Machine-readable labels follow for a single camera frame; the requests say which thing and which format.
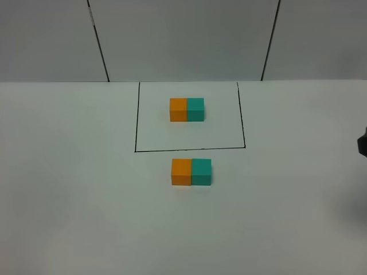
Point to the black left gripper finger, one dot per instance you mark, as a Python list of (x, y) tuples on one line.
[(362, 144)]

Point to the template teal cube block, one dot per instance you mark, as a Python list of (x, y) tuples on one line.
[(195, 109)]

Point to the loose orange cube block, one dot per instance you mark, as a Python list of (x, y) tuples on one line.
[(181, 172)]

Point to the template orange cube block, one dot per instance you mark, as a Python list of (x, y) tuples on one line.
[(178, 109)]

